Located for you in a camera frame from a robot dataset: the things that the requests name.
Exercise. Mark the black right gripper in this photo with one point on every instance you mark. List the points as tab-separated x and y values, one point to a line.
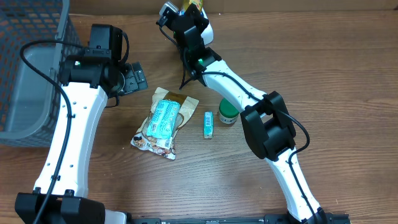
201	25

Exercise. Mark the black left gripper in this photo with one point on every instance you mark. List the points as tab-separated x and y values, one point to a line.
133	79

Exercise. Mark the Kleenex tissue pack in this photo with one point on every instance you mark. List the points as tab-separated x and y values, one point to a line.
208	125

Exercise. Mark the green lid Knorr jar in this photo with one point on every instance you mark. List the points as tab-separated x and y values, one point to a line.
228	114

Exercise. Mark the teal wipes pack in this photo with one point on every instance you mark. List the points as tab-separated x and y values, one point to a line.
162	123

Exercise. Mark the brown snack pouch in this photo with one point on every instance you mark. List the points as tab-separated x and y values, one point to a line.
164	147

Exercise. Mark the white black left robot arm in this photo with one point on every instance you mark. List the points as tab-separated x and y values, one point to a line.
86	82

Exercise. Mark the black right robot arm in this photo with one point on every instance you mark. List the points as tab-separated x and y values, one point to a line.
268	128

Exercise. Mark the white barcode scanner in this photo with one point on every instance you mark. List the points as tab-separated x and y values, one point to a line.
207	34

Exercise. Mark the grey plastic mesh basket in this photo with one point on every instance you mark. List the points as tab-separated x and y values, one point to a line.
29	103

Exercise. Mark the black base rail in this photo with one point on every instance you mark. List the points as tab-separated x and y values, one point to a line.
329	218

